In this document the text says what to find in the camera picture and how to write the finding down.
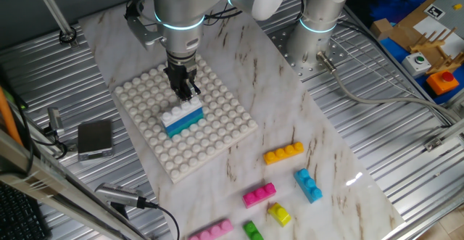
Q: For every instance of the aluminium tripod pole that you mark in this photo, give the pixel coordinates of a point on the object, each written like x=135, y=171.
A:
x=52, y=9

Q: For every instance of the orange four-stud block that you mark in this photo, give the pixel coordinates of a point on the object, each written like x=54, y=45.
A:
x=282, y=153

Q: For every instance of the orange pole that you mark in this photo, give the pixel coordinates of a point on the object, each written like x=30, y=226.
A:
x=8, y=118

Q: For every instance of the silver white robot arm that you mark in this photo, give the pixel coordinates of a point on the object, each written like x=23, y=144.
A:
x=177, y=11

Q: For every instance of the light blue three-stud block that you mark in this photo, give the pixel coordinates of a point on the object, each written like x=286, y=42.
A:
x=308, y=187

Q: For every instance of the white four-stud block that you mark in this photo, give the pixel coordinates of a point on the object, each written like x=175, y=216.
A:
x=181, y=113

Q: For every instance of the small aluminium corner bracket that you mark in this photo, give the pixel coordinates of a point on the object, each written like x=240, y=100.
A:
x=434, y=144

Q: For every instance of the magenta three-stud block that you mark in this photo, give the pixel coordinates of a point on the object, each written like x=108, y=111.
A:
x=259, y=195

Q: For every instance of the wooden peg rack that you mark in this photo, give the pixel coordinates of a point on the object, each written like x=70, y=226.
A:
x=427, y=46

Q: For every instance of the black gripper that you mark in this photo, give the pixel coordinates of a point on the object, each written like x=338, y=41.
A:
x=179, y=71

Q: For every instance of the black keyboard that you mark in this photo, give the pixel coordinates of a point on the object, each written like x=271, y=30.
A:
x=18, y=214

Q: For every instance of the white box green button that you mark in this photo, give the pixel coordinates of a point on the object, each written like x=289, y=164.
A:
x=416, y=65

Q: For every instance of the pink four-stud block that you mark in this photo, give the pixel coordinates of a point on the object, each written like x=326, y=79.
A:
x=214, y=231

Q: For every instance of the silver camera on stand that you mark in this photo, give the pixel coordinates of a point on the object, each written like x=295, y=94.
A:
x=119, y=194

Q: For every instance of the silver digital scale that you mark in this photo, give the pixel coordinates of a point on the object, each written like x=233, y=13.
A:
x=95, y=138

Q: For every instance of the green two-stud block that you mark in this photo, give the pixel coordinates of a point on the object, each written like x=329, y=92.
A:
x=252, y=232

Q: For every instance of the small silver camera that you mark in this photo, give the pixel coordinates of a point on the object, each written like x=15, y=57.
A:
x=55, y=120

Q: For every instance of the orange box red button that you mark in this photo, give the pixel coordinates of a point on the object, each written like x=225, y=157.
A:
x=442, y=84

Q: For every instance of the aluminium frame beam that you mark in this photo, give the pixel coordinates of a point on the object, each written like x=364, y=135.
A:
x=54, y=185

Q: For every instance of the white studded baseplate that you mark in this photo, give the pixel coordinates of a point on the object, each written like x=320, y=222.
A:
x=217, y=138

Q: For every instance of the grey studded board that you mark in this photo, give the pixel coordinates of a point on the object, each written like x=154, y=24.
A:
x=455, y=20

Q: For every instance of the white paper sheet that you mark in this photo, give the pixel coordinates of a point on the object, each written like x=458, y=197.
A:
x=424, y=26

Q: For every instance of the small cardboard box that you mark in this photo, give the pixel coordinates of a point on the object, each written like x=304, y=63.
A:
x=380, y=29

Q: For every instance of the yellow two-stud block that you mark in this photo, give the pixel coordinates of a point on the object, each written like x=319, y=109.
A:
x=279, y=214

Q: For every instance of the blue four-stud block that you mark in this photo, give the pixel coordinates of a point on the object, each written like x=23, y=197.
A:
x=183, y=122

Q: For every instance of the brown cardboard sheet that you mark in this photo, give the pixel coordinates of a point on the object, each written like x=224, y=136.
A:
x=404, y=37

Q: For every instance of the tiny yellow brick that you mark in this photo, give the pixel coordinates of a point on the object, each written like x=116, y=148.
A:
x=457, y=6

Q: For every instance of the perforated robot base plate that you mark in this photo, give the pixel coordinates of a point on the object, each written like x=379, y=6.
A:
x=290, y=60

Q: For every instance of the black white marker tag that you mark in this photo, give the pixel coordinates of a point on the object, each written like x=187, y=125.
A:
x=434, y=11

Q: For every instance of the marble pattern board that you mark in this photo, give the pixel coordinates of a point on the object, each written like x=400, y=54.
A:
x=275, y=98

